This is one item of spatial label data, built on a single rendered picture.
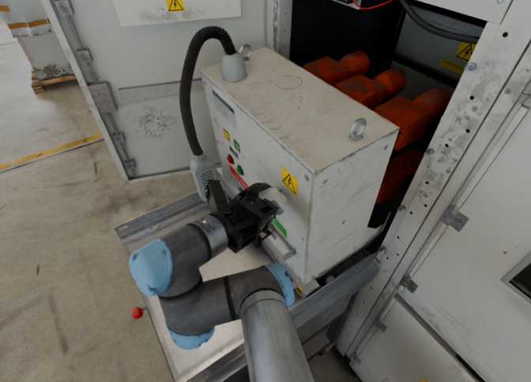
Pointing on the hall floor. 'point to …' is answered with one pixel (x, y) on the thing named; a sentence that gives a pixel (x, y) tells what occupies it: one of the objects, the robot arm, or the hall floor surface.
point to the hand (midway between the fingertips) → (274, 189)
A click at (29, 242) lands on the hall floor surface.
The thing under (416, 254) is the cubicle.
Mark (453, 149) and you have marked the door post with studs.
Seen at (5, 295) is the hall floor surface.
